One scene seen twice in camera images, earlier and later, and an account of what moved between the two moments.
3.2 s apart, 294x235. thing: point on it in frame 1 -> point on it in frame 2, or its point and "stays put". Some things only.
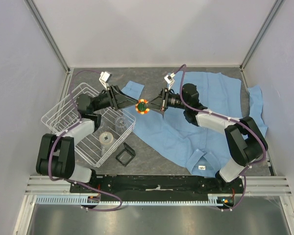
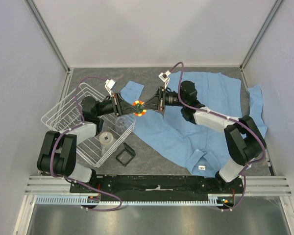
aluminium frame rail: [40, 185] stays put
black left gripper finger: [127, 102] -> [129, 110]
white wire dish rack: [116, 125] stays put
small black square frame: [130, 151] stays put
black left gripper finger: [123, 96] -> [125, 105]
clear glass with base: [120, 124] stays put
